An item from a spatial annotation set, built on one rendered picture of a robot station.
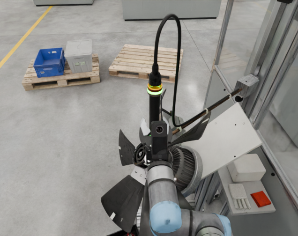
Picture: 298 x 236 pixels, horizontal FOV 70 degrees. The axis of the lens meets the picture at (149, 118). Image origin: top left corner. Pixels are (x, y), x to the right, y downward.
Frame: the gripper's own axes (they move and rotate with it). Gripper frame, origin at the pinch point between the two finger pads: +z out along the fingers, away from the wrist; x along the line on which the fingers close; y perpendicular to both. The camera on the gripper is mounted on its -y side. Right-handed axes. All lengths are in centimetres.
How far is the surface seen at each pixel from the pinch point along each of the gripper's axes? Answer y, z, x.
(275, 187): 60, 1, 70
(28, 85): 144, 238, -175
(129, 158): 49, 19, -11
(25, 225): 151, 25, -112
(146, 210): 30.3, -19.1, -4.1
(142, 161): 27.1, 1.1, -4.5
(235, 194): 62, -1, 47
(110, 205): 52, -6, -21
